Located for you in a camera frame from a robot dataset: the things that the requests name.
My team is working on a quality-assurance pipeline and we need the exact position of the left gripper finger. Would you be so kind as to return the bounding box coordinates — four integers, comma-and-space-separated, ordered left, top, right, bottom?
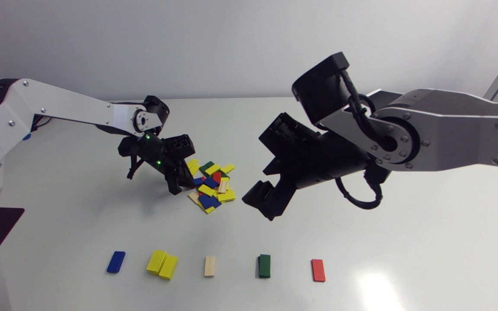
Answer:
166, 169, 183, 195
179, 162, 196, 189

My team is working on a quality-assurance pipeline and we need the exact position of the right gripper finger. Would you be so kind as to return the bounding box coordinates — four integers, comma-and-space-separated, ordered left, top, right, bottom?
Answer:
263, 157, 285, 176
242, 175, 297, 221

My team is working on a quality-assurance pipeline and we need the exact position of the pile of wooden blocks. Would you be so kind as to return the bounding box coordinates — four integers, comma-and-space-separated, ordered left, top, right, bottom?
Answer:
198, 175, 231, 197

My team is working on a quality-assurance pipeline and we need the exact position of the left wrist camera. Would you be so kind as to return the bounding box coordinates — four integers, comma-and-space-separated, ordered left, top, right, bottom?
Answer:
164, 134, 196, 164

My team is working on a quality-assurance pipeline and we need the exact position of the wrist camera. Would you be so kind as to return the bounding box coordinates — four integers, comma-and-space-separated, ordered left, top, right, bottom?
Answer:
164, 134, 196, 164
259, 113, 321, 158

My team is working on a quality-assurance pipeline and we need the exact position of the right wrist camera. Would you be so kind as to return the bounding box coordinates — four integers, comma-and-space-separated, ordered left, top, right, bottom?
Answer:
259, 113, 321, 158

